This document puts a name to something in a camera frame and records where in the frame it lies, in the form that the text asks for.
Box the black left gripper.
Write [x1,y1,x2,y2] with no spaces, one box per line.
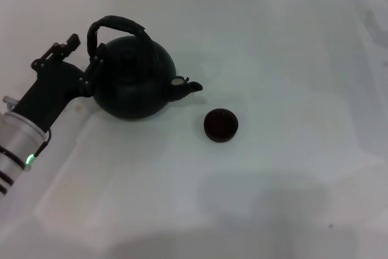
[12,33,105,130]

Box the dark green round teapot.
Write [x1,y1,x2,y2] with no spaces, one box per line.
[87,15,204,121]

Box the small dark brown teacup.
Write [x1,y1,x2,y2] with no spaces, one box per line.
[203,107,239,144]

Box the silver cable connector plug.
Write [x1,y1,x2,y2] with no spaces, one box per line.
[2,96,16,111]

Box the thin black left wrist cable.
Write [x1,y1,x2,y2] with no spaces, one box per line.
[27,129,53,167]

